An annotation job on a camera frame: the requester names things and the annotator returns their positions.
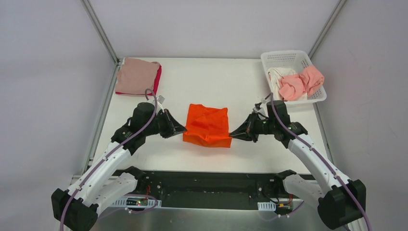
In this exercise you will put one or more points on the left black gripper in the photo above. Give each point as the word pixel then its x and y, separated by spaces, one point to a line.
pixel 169 123

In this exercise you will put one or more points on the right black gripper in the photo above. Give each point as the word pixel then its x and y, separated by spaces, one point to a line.
pixel 251 127

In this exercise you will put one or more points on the orange t-shirt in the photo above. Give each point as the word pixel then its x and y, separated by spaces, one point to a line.
pixel 207 127

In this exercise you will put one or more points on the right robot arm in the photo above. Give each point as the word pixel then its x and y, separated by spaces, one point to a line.
pixel 338 199

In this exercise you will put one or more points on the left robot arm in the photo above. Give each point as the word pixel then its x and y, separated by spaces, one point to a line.
pixel 80 205

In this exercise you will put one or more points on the folded crimson t-shirt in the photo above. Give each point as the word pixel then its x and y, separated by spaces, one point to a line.
pixel 155 84

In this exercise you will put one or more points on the folded beige t-shirt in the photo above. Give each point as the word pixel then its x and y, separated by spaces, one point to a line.
pixel 135 76

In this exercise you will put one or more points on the pink t-shirt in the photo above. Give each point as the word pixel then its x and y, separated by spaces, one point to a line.
pixel 312 79

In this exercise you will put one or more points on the white t-shirt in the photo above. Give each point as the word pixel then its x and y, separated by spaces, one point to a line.
pixel 274 78

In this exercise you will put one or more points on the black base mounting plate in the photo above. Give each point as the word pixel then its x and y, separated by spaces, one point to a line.
pixel 209 190

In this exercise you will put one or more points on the white plastic laundry basket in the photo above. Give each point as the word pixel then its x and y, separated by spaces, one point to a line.
pixel 296 60

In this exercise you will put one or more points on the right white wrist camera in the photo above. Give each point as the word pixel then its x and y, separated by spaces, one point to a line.
pixel 259 108

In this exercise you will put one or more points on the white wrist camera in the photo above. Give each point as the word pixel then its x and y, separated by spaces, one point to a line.
pixel 259 108
pixel 160 100

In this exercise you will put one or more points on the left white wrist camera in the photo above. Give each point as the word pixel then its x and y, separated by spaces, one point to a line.
pixel 160 100

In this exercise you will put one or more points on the right aluminium frame post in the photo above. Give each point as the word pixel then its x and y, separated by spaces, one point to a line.
pixel 327 26

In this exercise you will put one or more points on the aluminium frame post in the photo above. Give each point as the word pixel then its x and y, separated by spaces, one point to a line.
pixel 100 30
pixel 327 26

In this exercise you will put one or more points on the left aluminium frame post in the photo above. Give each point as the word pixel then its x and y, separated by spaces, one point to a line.
pixel 100 30

